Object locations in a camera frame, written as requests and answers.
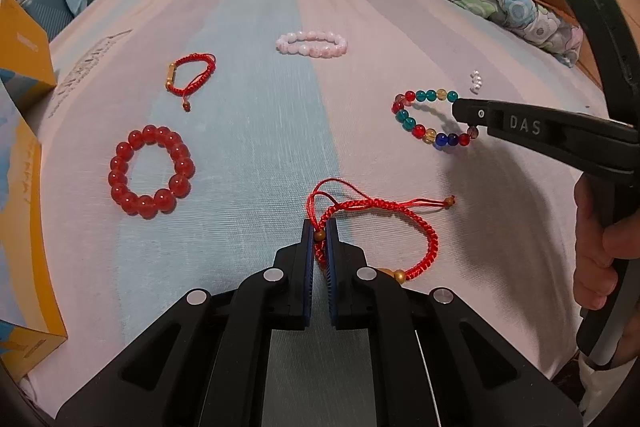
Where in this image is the pink bead bracelet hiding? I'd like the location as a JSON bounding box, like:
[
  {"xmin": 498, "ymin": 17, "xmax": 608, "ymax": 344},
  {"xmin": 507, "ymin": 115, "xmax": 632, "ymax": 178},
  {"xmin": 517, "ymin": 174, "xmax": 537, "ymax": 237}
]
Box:
[{"xmin": 275, "ymin": 30, "xmax": 348, "ymax": 59}]

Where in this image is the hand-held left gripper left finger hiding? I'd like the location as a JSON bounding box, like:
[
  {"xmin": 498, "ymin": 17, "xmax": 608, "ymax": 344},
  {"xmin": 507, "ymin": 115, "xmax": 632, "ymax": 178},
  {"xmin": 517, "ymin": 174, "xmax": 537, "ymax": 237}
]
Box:
[{"xmin": 55, "ymin": 219, "xmax": 316, "ymax": 427}]

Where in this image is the red woven bracelet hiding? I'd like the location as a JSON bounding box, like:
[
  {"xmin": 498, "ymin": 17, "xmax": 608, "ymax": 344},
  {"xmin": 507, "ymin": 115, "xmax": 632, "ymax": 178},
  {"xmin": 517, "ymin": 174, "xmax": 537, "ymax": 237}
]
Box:
[
  {"xmin": 306, "ymin": 177, "xmax": 457, "ymax": 284},
  {"xmin": 164, "ymin": 53, "xmax": 217, "ymax": 112}
]

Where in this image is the teal suitcase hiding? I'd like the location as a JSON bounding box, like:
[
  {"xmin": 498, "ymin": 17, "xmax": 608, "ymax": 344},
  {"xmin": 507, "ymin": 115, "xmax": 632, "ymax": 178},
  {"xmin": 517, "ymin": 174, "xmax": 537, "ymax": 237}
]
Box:
[{"xmin": 20, "ymin": 0, "xmax": 97, "ymax": 44}]

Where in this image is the red bead bracelet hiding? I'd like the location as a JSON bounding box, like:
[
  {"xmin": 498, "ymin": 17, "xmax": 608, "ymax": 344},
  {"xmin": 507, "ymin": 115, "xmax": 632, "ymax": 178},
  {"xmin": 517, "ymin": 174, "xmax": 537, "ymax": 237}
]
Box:
[{"xmin": 108, "ymin": 124, "xmax": 196, "ymax": 221}]

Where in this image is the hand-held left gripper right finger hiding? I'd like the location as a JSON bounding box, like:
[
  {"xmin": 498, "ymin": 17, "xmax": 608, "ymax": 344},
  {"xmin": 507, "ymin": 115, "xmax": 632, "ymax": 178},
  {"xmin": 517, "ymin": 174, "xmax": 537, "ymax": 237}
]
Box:
[{"xmin": 327, "ymin": 219, "xmax": 584, "ymax": 427}]

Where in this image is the floral blanket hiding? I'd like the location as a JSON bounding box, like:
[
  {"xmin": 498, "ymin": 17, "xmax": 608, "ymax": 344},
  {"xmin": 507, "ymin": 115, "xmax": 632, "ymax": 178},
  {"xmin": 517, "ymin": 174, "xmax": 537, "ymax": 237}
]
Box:
[{"xmin": 417, "ymin": 0, "xmax": 586, "ymax": 68}]

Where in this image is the striped bed sheet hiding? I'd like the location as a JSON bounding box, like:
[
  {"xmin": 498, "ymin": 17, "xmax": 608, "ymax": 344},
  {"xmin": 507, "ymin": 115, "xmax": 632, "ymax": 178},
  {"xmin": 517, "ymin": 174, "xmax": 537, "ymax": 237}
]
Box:
[{"xmin": 20, "ymin": 0, "xmax": 617, "ymax": 427}]

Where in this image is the multicolour glass bead bracelet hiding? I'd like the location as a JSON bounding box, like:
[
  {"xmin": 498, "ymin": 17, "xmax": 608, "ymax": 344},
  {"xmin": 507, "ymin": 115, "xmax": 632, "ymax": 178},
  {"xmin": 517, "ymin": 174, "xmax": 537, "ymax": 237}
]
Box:
[{"xmin": 392, "ymin": 89, "xmax": 482, "ymax": 152}]

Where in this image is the blue and yellow cardboard box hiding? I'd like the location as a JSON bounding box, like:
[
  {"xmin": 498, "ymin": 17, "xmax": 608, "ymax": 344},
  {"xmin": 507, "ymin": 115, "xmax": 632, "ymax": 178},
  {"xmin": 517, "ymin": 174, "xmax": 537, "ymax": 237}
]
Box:
[{"xmin": 0, "ymin": 0, "xmax": 69, "ymax": 383}]

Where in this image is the person's right hand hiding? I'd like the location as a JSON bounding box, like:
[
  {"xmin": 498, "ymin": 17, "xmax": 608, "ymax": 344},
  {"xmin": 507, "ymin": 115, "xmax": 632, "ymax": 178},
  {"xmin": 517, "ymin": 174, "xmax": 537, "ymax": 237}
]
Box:
[{"xmin": 572, "ymin": 177, "xmax": 640, "ymax": 313}]

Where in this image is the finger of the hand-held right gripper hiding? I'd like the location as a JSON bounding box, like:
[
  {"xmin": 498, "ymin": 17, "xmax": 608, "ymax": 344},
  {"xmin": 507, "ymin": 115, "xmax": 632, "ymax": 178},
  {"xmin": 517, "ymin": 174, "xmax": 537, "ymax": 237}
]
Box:
[
  {"xmin": 452, "ymin": 99, "xmax": 640, "ymax": 168},
  {"xmin": 550, "ymin": 141, "xmax": 640, "ymax": 184}
]

